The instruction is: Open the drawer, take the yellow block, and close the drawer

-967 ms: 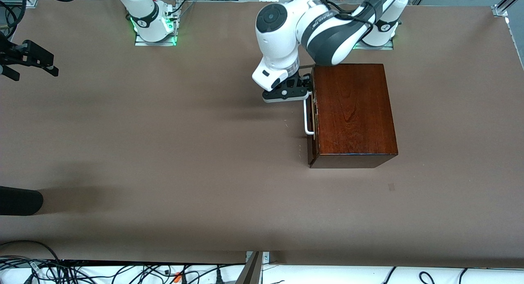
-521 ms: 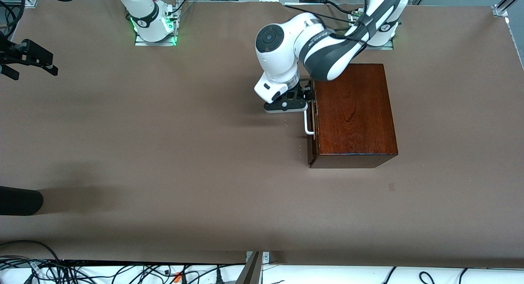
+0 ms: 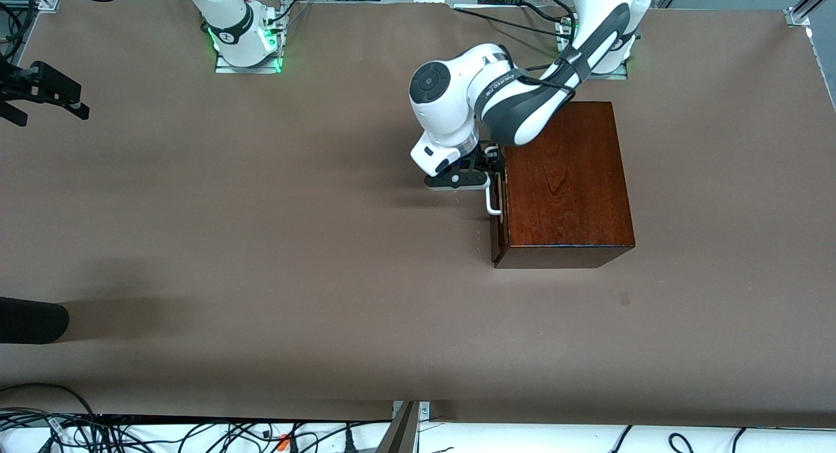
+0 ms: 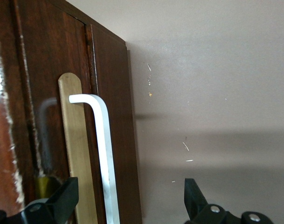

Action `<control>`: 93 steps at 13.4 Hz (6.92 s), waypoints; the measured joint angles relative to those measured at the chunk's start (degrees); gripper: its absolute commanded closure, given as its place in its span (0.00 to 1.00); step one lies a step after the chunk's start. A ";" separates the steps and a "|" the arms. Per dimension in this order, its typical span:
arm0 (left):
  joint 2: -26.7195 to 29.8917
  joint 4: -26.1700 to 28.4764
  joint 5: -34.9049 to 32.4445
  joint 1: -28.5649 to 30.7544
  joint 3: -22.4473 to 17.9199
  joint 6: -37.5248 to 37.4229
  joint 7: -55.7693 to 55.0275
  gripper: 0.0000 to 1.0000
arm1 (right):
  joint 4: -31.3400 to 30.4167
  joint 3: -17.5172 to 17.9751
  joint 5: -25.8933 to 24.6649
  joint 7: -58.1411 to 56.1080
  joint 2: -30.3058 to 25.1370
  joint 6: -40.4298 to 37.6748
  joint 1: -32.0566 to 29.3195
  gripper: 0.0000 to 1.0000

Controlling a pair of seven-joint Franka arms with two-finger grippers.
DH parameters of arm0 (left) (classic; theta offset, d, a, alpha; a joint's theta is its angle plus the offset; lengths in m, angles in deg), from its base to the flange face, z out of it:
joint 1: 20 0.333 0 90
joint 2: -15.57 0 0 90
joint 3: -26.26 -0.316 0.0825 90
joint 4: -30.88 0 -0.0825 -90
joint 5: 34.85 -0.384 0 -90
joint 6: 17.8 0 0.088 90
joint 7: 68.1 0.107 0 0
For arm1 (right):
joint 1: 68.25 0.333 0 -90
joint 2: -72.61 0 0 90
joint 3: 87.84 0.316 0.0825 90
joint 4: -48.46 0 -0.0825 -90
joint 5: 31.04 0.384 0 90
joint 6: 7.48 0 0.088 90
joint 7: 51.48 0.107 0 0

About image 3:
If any wooden drawer with white handle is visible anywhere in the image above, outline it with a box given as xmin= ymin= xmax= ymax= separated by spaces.
xmin=484 ymin=140 xmax=510 ymax=261

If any dark brown wooden cabinet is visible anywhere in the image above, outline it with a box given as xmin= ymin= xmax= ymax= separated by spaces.
xmin=491 ymin=101 xmax=635 ymax=270

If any black ribbed cylinder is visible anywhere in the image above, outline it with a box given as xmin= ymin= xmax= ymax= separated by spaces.
xmin=0 ymin=296 xmax=70 ymax=345

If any long black base cable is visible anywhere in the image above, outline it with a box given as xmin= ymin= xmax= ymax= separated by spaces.
xmin=453 ymin=5 xmax=572 ymax=39

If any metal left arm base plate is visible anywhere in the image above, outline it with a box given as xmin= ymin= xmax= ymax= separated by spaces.
xmin=557 ymin=19 xmax=630 ymax=81

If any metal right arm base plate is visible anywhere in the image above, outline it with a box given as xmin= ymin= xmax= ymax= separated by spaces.
xmin=214 ymin=19 xmax=283 ymax=74

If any black base cable bunch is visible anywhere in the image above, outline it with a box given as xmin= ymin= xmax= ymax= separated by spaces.
xmin=260 ymin=0 xmax=315 ymax=37

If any metal corner bracket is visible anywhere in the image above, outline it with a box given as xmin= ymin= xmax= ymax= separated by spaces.
xmin=392 ymin=401 xmax=432 ymax=421

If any thick black looped cable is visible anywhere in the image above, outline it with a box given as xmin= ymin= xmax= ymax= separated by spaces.
xmin=0 ymin=382 xmax=99 ymax=420

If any aluminium profile post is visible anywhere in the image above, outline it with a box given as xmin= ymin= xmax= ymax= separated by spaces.
xmin=376 ymin=401 xmax=420 ymax=453

